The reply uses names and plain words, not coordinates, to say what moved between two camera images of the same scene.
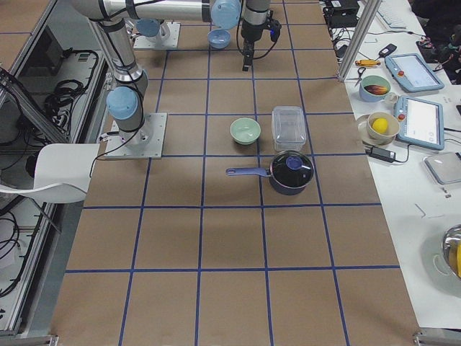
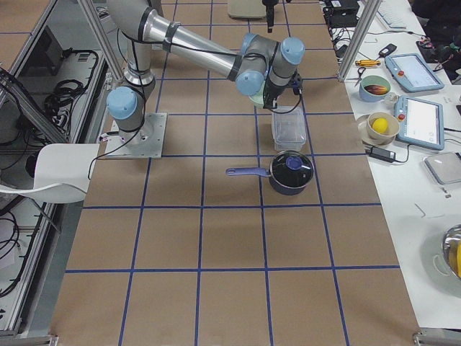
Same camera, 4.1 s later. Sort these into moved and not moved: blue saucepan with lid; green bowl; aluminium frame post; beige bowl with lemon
Moved: green bowl
Not moved: aluminium frame post; blue saucepan with lid; beige bowl with lemon
